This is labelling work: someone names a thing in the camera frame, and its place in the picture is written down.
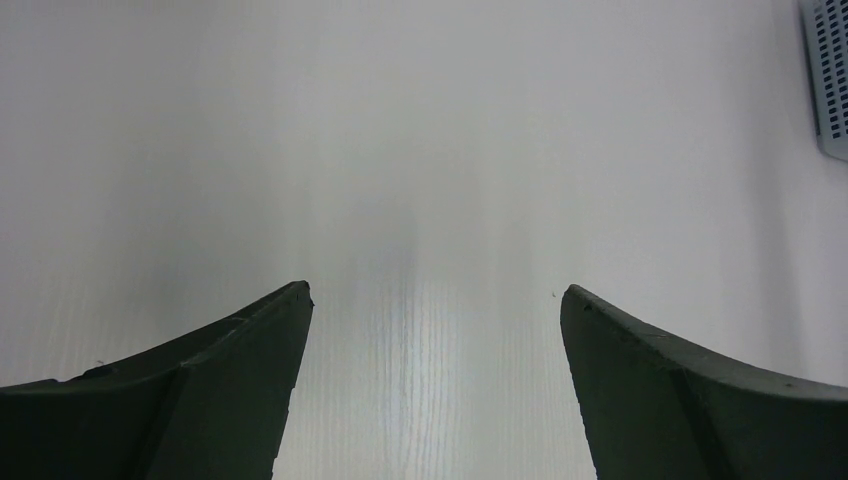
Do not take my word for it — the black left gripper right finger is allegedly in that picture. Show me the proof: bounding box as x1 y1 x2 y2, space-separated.
560 285 847 479

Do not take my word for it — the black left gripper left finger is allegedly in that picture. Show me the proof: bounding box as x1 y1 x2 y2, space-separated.
1 281 314 479

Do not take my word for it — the white perforated plastic basket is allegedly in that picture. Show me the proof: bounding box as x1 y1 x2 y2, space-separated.
799 0 847 161

